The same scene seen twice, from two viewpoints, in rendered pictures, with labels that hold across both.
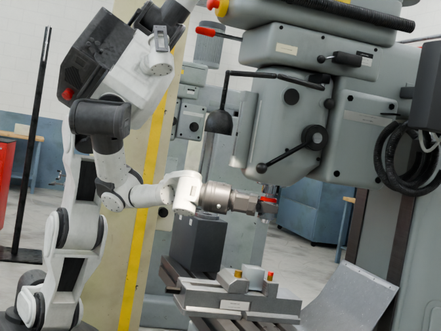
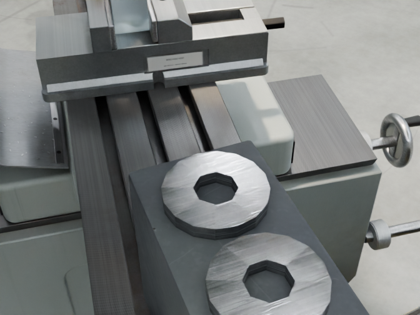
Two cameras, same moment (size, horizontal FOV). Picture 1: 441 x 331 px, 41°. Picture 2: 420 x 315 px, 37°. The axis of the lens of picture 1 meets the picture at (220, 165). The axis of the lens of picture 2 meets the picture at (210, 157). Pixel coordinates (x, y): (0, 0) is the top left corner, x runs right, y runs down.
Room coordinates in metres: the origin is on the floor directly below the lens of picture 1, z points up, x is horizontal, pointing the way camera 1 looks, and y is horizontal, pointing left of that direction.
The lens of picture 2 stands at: (2.53, 0.04, 1.49)
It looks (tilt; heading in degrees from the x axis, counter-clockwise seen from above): 43 degrees down; 184
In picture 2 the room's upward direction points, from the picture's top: straight up
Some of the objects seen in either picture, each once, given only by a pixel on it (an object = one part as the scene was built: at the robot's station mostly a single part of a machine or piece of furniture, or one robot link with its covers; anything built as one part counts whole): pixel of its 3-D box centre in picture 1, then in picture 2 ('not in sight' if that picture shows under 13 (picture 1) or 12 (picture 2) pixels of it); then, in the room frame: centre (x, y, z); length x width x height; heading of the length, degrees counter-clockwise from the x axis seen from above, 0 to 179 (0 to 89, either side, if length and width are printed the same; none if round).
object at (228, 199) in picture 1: (235, 201); not in sight; (1.69, -0.06, 1.24); 0.13 x 0.12 x 0.10; 177
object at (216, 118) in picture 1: (219, 121); not in sight; (1.54, 0.02, 1.45); 0.07 x 0.07 x 0.06
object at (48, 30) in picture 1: (31, 142); not in sight; (5.43, 1.74, 1.06); 0.50 x 0.50 x 2.11; 18
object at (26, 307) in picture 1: (50, 307); not in sight; (2.19, 0.54, 0.68); 0.21 x 0.20 x 0.13; 32
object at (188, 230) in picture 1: (197, 238); (237, 305); (2.21, 0.04, 1.03); 0.22 x 0.12 x 0.20; 26
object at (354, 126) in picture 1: (342, 138); not in sight; (1.74, -0.34, 1.47); 0.24 x 0.19 x 0.26; 18
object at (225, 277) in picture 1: (232, 280); (165, 9); (1.69, -0.09, 1.02); 0.12 x 0.06 x 0.04; 16
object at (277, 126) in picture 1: (283, 127); not in sight; (1.68, -0.16, 1.47); 0.21 x 0.19 x 0.32; 18
